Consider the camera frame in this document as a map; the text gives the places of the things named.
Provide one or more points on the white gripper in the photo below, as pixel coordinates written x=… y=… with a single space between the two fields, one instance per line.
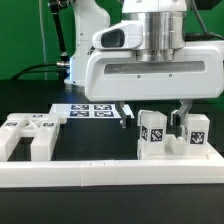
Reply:
x=195 y=72

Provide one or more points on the white chair seat part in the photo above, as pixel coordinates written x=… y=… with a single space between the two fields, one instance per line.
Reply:
x=172 y=148

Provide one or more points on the white chair back frame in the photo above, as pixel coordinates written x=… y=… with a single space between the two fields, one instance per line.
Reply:
x=42 y=128

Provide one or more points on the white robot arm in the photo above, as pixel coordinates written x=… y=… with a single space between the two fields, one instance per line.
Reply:
x=146 y=56

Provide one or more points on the white U-shaped fence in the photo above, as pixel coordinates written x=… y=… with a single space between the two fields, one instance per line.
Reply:
x=112 y=172

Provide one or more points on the white marker base plate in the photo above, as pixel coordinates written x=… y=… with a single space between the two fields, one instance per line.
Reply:
x=85 y=111

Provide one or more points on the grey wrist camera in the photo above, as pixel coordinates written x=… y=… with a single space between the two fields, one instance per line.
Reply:
x=124 y=35

